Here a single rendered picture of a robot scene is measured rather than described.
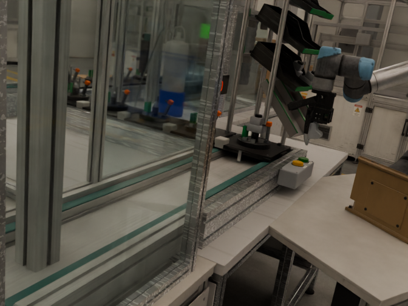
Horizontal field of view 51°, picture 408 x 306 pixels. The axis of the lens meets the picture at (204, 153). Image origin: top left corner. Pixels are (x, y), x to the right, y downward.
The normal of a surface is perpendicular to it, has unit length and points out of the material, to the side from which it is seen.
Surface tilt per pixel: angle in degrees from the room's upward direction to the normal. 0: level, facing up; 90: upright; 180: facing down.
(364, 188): 90
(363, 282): 0
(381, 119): 90
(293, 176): 90
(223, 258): 0
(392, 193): 90
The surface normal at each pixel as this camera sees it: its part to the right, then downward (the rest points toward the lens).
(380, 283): 0.13, -0.95
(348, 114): -0.61, 0.15
